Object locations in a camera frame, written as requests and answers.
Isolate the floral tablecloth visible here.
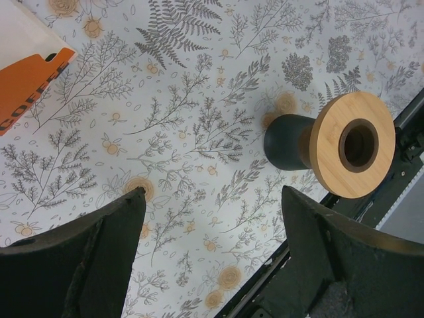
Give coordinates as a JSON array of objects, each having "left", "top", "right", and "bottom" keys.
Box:
[{"left": 1, "top": 1, "right": 423, "bottom": 317}]

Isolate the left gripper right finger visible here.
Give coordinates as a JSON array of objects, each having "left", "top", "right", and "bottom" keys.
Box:
[{"left": 282, "top": 186, "right": 423, "bottom": 317}]

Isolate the orange coffee filter box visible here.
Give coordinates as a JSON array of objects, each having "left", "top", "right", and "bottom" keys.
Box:
[{"left": 1, "top": 1, "right": 77, "bottom": 136}]

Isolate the white slotted cable duct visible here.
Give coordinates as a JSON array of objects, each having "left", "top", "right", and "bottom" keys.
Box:
[{"left": 375, "top": 183, "right": 423, "bottom": 230}]

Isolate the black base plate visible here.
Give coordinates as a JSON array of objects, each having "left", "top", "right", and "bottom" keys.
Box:
[{"left": 219, "top": 91, "right": 423, "bottom": 317}]

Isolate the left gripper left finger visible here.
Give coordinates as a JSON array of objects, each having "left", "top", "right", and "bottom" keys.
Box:
[{"left": 1, "top": 187, "right": 146, "bottom": 317}]

